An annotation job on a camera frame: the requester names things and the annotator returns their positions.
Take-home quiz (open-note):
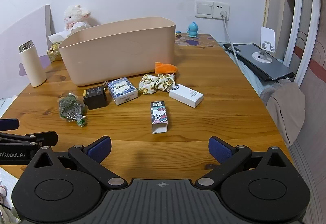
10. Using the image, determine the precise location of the orange cloth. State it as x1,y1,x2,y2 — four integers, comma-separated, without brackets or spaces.
154,61,179,75

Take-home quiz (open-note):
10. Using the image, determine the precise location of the grey fleece cloth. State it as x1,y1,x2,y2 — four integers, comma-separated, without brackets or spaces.
260,87,278,107

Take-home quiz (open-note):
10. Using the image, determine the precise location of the beige garment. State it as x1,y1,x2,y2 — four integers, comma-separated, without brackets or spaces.
266,81,306,148

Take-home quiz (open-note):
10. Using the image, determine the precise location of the white thermos bottle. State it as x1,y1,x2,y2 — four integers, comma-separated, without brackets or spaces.
18,40,47,87

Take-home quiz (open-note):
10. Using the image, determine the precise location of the light blue bedding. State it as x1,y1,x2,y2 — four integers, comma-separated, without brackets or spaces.
225,51,267,98

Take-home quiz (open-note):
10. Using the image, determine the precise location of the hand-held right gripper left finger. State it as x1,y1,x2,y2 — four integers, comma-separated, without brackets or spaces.
29,137,128,187

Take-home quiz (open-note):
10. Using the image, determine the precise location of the floral table mat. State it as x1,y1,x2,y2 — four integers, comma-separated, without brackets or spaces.
174,34,222,49

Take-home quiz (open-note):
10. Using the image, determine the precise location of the cartoon cat printed box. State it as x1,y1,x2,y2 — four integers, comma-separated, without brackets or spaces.
150,101,169,134

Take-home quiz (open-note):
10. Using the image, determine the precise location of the white phone stand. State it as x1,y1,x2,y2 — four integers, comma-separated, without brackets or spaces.
252,26,276,64

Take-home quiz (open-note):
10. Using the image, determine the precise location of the white tissue pack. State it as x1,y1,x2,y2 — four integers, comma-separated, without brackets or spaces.
48,31,70,44

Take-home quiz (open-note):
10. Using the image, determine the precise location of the white plug cable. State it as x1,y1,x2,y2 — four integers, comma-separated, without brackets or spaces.
220,10,241,65

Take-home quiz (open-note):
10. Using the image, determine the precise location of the blue figurine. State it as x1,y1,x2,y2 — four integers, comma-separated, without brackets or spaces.
188,22,199,37

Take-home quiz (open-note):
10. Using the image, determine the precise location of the grey laptop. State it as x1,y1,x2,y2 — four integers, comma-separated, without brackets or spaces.
224,43,295,81

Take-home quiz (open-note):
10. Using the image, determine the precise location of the gold wrapped package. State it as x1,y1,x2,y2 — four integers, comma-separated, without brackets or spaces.
46,42,62,62

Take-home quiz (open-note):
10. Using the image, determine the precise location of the pink plastic storage bin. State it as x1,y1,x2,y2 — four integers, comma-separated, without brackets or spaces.
58,16,177,87

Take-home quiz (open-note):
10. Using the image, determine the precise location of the white sheep plush toy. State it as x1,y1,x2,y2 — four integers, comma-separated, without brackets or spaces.
63,4,91,34

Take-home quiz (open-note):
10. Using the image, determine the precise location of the green leaf packet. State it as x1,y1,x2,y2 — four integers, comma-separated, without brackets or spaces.
58,92,87,128

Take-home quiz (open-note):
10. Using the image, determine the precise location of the white wall socket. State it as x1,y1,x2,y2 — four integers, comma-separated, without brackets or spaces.
213,2,230,21

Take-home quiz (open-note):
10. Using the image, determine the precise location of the black box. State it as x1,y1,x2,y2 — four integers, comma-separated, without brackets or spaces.
83,82,108,110

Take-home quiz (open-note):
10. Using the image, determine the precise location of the white wall switch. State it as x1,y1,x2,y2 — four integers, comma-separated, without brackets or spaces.
195,0,214,18

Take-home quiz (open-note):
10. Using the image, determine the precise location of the floral fabric scrunchie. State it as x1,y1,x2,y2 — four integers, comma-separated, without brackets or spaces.
139,73,177,94

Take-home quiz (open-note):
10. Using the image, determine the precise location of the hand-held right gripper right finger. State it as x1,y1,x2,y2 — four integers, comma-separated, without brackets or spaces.
195,137,296,187

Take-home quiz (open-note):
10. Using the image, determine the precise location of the blue white patterned box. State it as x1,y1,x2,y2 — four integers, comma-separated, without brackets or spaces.
107,77,138,105

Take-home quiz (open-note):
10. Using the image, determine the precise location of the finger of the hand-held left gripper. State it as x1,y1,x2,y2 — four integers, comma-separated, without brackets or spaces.
0,118,20,132
0,131,59,149

